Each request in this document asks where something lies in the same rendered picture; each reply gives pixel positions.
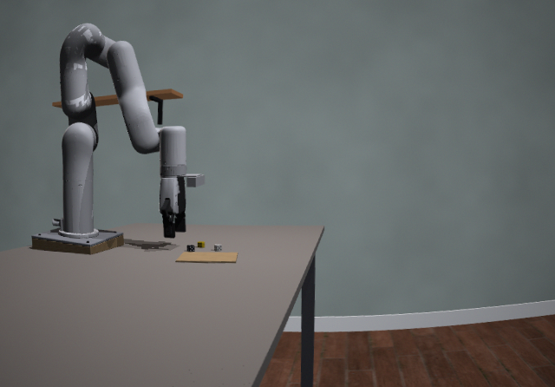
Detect tan square mat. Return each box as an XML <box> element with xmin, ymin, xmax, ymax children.
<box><xmin>176</xmin><ymin>252</ymin><xmax>238</xmax><ymax>263</ymax></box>

